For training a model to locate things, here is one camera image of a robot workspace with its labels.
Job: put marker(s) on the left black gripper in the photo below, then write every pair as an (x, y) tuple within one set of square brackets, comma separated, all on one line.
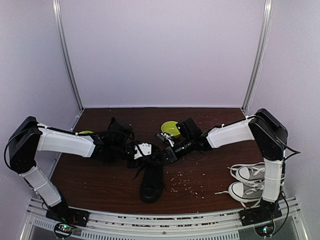
[(131, 165)]

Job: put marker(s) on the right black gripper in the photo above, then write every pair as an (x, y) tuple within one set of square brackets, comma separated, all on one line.
[(171, 155)]

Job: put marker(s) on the black sneaker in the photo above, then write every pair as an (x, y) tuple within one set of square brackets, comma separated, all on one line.
[(152, 184), (118, 133)]

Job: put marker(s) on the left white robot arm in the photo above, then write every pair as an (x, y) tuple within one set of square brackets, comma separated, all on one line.
[(32, 137)]

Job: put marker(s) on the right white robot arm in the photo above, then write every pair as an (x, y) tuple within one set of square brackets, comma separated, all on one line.
[(271, 139)]

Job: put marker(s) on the green bowl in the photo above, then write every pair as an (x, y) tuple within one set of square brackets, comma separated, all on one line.
[(170, 128)]

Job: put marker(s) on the green plate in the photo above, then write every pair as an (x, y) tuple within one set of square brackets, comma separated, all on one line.
[(85, 132)]

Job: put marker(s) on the grey sneaker rear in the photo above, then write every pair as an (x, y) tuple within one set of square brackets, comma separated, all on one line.
[(248, 173)]

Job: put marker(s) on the grey sneaker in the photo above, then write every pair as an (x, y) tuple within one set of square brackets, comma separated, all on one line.
[(249, 195), (248, 173)]

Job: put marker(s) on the grey sneaker front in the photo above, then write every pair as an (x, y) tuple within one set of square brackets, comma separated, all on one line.
[(249, 195)]

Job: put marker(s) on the aluminium front rail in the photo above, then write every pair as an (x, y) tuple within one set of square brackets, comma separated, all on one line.
[(217, 225)]

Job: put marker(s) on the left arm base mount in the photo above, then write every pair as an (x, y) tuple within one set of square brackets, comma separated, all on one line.
[(67, 221)]

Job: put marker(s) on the right aluminium frame post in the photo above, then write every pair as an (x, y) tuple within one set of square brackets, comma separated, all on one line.
[(261, 48)]

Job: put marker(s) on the aluminium frame post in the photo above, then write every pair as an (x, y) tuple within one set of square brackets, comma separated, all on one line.
[(65, 53), (261, 48)]

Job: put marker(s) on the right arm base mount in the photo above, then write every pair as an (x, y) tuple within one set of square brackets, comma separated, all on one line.
[(262, 218)]

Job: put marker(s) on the left aluminium frame post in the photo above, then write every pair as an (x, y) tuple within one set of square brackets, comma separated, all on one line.
[(65, 53)]

